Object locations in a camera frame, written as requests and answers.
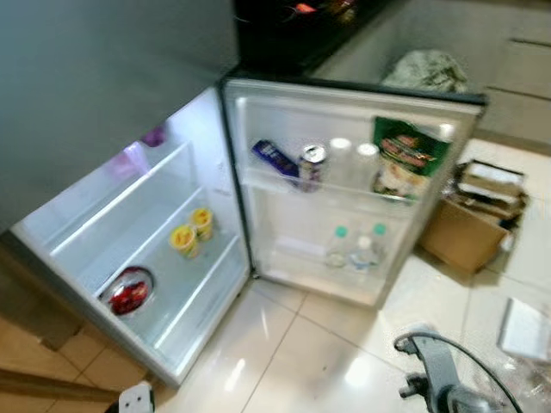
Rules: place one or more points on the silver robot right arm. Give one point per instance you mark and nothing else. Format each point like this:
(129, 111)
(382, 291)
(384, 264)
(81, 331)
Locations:
(443, 370)

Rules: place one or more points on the white lined fridge door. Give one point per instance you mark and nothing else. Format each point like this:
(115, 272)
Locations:
(293, 241)

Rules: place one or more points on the glass fridge shelf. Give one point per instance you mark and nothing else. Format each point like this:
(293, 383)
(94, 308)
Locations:
(103, 215)
(146, 249)

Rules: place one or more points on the dark grey fridge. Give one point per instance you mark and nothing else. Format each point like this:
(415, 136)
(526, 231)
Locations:
(103, 86)

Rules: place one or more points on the cardboard box white label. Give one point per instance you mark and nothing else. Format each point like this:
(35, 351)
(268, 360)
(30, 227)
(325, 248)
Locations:
(491, 176)

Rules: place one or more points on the large open cardboard box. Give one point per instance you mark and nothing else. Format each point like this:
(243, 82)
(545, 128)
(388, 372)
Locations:
(461, 241)

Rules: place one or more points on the white flat panel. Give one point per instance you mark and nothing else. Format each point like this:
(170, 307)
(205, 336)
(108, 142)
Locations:
(525, 331)

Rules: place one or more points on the green white snack bag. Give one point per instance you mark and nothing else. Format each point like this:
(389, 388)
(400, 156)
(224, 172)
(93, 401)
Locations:
(409, 159)

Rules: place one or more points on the grey kitchen cabinets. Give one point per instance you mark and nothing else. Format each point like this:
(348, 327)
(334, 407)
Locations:
(508, 52)

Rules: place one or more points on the clear plastic bag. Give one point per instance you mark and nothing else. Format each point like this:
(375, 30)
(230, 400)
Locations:
(521, 387)

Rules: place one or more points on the grey green crumpled sack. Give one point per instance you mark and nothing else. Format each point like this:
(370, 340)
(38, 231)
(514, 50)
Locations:
(426, 70)

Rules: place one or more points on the small white milky bottle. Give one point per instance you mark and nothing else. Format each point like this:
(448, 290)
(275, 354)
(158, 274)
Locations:
(368, 165)
(340, 159)

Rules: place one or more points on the clear bottle white cap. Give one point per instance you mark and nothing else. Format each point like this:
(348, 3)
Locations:
(361, 255)

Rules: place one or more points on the purple soda can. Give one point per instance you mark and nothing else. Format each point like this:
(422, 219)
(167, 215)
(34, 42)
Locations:
(312, 168)

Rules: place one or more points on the purple chocolate bar pack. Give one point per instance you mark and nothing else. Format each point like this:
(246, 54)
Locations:
(274, 157)

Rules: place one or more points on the black kitchen countertop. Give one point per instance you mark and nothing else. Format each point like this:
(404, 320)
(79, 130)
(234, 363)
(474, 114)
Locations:
(275, 34)

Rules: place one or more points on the small purple container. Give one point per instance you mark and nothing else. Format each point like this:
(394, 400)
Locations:
(154, 137)

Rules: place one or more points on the translucent purple container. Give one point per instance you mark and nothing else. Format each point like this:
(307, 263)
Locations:
(127, 162)

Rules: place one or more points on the steel bowl red fruit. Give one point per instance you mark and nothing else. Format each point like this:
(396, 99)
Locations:
(127, 294)

